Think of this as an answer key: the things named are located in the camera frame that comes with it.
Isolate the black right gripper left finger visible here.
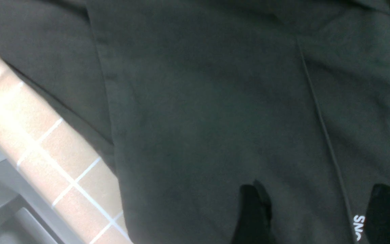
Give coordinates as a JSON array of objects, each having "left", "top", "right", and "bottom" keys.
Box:
[{"left": 231, "top": 180, "right": 273, "bottom": 244}]

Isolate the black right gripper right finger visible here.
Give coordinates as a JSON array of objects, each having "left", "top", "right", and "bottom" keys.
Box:
[{"left": 364, "top": 184, "right": 390, "bottom": 244}]

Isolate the beige checkered tablecloth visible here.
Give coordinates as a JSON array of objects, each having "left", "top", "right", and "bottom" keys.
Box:
[{"left": 0, "top": 59, "right": 131, "bottom": 244}]

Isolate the dark gray long-sleeve shirt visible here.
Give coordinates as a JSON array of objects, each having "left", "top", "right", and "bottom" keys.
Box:
[{"left": 0, "top": 0, "right": 390, "bottom": 244}]

